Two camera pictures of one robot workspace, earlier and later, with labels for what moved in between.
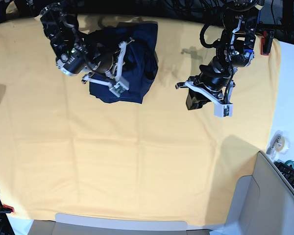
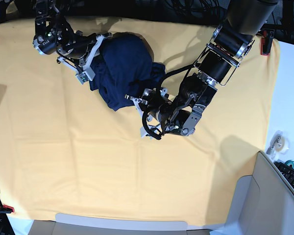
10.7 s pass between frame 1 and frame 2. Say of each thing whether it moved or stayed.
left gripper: moved
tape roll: stayed
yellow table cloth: stayed
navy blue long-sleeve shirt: moved
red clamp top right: stayed
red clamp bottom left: stayed
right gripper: moved
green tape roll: stayed
